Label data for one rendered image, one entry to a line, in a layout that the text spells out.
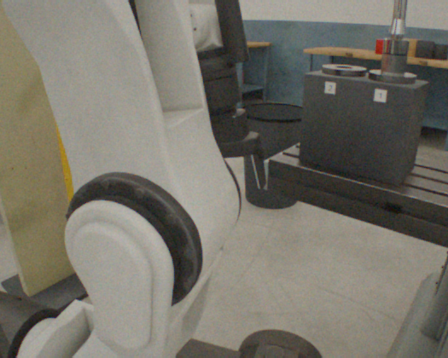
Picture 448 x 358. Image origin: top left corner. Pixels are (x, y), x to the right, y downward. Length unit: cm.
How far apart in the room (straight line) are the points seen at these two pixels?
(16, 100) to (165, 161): 137
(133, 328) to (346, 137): 55
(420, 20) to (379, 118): 437
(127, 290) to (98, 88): 17
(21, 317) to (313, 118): 66
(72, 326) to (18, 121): 110
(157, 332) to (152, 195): 13
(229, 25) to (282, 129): 182
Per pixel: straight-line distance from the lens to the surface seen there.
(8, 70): 164
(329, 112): 77
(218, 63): 55
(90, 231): 33
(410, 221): 75
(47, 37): 35
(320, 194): 80
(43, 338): 69
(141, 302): 34
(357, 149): 77
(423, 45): 454
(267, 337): 84
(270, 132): 235
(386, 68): 76
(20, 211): 177
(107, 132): 34
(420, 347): 149
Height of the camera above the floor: 121
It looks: 24 degrees down
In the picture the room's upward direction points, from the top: straight up
